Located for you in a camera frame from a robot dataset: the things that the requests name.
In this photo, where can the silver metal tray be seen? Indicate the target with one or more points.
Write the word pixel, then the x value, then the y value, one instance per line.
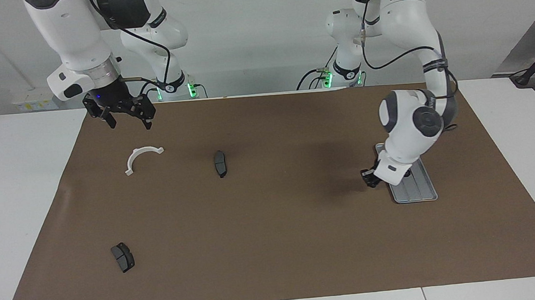
pixel 418 186

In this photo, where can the white curved plastic bracket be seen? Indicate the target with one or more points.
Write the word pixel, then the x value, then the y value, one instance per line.
pixel 131 160

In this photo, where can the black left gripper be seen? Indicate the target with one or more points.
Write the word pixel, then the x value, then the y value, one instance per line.
pixel 375 168

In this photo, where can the white wall socket box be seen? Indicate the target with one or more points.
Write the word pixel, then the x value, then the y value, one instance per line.
pixel 33 98

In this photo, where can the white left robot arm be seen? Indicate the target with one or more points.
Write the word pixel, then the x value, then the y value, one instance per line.
pixel 407 135

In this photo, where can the short dark grey brake pad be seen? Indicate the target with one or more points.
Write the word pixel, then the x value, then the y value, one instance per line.
pixel 123 259

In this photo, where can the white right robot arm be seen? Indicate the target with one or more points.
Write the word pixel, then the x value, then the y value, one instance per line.
pixel 71 32

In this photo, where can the long dark grey brake pad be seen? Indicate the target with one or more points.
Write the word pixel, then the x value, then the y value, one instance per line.
pixel 220 163

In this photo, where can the brown table mat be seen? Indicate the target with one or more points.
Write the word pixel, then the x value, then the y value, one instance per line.
pixel 302 237

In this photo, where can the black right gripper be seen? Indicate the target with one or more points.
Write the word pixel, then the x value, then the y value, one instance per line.
pixel 109 93

